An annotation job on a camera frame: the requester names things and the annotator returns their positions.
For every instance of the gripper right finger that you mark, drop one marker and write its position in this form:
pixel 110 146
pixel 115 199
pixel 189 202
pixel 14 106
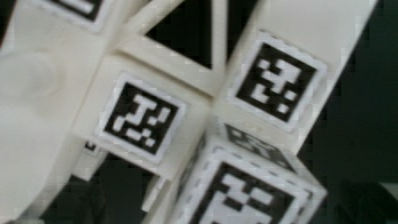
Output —
pixel 369 204

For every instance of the white L-shaped obstacle fence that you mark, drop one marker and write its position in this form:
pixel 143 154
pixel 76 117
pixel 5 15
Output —
pixel 392 187

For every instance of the white chair leg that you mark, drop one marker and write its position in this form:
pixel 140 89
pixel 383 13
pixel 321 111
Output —
pixel 246 184
pixel 90 161

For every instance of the white chair back part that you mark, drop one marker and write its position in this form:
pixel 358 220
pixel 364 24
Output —
pixel 173 66

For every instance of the white chair seat part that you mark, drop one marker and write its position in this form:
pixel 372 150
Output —
pixel 30 75

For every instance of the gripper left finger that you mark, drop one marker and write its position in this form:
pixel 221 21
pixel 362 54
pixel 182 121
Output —
pixel 79 205

